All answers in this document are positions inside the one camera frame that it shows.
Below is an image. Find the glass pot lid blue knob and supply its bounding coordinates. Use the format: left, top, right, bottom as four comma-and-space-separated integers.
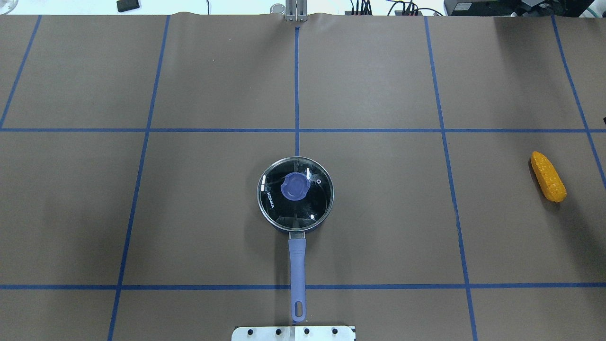
256, 157, 335, 233

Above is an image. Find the yellow corn cob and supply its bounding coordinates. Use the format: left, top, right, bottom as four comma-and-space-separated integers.
530, 151, 567, 203

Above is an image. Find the dark blue saucepan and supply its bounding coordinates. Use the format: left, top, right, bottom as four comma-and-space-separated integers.
257, 156, 335, 323

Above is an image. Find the black monitor top right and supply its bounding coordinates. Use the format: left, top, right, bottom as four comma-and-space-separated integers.
443, 0, 593, 18

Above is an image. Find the small black device on table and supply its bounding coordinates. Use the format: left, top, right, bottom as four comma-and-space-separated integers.
116, 0, 140, 13

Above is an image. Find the aluminium frame post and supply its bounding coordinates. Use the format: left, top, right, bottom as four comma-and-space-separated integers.
284, 0, 309, 22

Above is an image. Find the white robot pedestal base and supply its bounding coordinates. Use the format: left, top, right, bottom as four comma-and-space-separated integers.
231, 325, 357, 341

